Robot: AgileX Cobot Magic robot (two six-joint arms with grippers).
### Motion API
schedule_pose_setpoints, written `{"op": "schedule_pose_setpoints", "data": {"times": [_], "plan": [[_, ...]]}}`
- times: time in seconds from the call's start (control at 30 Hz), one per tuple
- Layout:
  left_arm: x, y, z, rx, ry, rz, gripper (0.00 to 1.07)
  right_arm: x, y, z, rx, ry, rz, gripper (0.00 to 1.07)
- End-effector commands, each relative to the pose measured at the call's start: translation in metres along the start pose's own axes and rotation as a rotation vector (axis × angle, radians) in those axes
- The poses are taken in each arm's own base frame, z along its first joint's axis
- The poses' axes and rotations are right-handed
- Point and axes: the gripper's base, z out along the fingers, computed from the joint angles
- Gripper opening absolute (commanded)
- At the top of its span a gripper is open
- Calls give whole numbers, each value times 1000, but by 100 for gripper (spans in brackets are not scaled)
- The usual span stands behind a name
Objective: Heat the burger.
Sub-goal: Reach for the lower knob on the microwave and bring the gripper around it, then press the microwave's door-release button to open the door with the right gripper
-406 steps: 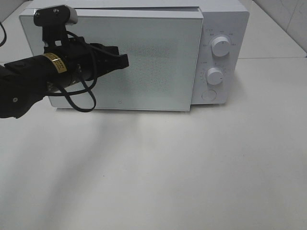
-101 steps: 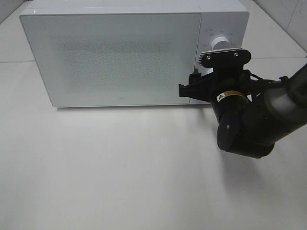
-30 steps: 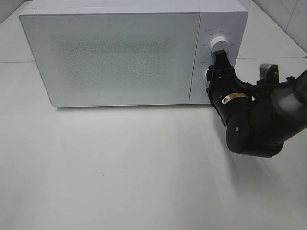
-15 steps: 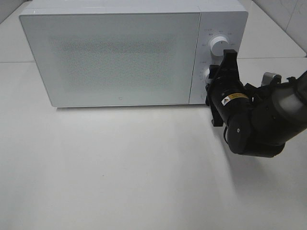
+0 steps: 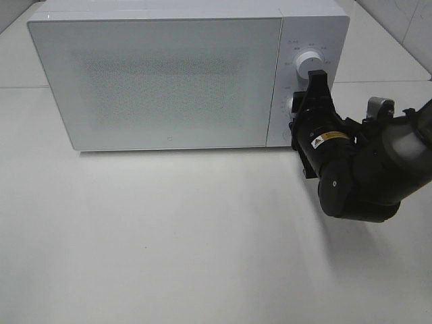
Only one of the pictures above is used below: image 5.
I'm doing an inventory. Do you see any white microwave oven body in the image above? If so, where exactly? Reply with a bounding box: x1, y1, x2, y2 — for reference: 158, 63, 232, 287
27, 1, 350, 150

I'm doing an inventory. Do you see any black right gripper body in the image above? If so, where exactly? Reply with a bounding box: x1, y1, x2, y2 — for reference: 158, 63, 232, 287
289, 70, 355, 179

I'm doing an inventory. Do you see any white microwave knob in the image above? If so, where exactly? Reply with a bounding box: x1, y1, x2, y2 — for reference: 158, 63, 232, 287
285, 97, 294, 119
294, 49, 323, 79

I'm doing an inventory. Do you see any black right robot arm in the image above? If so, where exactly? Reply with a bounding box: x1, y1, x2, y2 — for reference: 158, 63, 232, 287
289, 70, 431, 223

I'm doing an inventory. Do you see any white round door button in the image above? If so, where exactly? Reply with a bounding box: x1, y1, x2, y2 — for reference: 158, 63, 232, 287
283, 129, 292, 143

